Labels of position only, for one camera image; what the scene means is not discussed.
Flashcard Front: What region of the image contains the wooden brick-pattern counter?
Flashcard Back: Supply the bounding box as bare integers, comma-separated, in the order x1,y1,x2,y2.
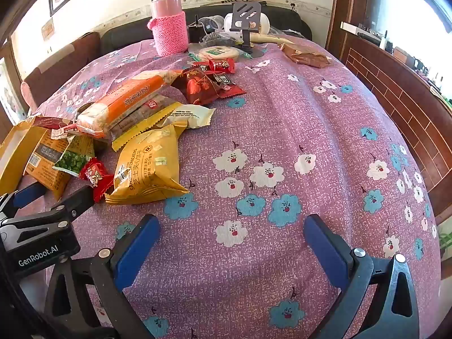
341,21,452,220

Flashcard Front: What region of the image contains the red and white snack packet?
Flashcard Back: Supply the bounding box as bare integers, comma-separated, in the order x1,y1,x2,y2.
33,115,80,140

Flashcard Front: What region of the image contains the yellow zigzag-edged snack packet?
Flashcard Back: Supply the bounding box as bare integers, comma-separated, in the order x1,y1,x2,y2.
112,111,188,152

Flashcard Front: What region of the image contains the dark red nougat packet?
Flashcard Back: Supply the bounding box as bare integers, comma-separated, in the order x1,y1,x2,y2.
171,69,221,106

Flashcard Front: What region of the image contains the brown plastic packet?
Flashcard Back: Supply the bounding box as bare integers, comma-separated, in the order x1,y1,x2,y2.
281,44,331,68

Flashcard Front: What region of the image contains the yellow sandwich cracker packet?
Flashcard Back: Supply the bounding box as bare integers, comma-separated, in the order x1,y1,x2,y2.
105,124,191,206

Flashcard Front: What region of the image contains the pink knit-sleeved thermos bottle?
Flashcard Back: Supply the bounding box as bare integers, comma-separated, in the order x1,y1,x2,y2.
147,0,189,57

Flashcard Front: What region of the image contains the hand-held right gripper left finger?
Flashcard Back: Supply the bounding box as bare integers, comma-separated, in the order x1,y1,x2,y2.
44,214,161,339

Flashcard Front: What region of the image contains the orange packet with dark label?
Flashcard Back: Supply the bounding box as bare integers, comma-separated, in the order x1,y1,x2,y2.
25,127,73,202

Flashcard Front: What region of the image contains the black phone stand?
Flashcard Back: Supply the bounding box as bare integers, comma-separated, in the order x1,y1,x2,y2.
229,2,265,59

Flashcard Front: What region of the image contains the clear plastic cup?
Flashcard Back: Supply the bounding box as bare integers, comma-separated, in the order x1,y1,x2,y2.
196,16,227,43

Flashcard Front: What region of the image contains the green plant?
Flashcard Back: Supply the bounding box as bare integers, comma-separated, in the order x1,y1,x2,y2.
438,231,452,255

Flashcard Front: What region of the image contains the cream white snack packet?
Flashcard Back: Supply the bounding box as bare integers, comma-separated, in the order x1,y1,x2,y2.
166,104,216,129

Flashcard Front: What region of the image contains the brown armchair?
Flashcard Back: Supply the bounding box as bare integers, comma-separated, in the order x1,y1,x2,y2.
20,32,101,114

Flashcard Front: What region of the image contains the white round container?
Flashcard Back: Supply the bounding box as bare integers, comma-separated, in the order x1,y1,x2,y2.
224,12,271,38

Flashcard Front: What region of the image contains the black sofa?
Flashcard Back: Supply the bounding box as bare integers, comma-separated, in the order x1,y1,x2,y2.
101,5,313,55

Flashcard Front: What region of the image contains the beige plastic bag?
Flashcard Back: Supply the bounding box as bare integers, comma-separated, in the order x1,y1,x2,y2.
252,33,294,45

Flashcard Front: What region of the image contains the purple floral tablecloth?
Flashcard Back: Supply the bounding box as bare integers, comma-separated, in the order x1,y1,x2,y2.
19,37,444,339

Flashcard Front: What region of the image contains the red packet with black label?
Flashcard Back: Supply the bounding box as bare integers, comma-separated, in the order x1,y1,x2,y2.
212,74,247,98

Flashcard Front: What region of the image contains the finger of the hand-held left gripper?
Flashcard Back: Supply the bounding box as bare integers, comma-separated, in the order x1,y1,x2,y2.
0,180,48,220
50,184,97,218

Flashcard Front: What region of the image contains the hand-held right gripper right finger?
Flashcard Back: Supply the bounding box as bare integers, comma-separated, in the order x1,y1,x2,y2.
304,214,421,339

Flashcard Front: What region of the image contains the white box with yellow rim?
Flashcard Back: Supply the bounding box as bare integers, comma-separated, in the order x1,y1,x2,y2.
0,116,48,195

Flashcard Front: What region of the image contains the green pea snack packet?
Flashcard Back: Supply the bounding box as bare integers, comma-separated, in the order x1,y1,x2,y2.
53,135,96,178

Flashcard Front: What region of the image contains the round flatbread packet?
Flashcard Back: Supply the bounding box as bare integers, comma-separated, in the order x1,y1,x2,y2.
187,42,244,62

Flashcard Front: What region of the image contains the orange cracker packet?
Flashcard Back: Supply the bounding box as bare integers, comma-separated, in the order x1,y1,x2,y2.
77,71,184,138

